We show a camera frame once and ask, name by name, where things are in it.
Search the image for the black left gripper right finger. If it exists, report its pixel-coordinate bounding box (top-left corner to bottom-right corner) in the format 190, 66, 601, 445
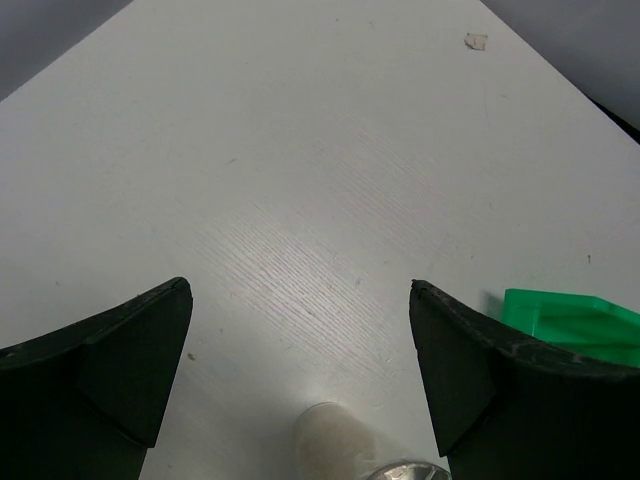
409, 280, 639, 479

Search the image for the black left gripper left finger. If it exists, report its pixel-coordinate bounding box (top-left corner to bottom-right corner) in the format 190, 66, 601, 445
1, 277, 193, 479

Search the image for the white powder shaker jar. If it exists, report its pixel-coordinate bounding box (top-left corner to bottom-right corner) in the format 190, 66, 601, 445
294, 402, 451, 480

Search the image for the green three-compartment plastic bin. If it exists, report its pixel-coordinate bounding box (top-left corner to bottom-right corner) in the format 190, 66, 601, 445
501, 289, 639, 367

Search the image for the small tape scrap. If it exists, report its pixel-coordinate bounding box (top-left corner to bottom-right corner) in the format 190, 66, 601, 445
464, 33, 488, 51

